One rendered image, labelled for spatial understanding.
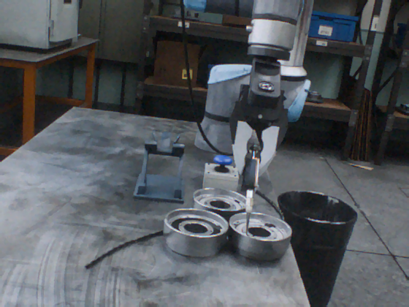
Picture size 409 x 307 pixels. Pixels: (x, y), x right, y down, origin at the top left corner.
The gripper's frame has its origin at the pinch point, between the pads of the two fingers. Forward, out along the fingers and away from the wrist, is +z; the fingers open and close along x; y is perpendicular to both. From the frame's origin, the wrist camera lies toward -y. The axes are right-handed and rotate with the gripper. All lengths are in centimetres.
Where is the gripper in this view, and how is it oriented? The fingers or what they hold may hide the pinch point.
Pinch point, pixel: (250, 169)
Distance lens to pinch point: 84.3
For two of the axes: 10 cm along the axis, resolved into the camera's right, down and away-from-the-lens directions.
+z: -1.5, 9.8, 1.5
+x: -9.9, -1.5, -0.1
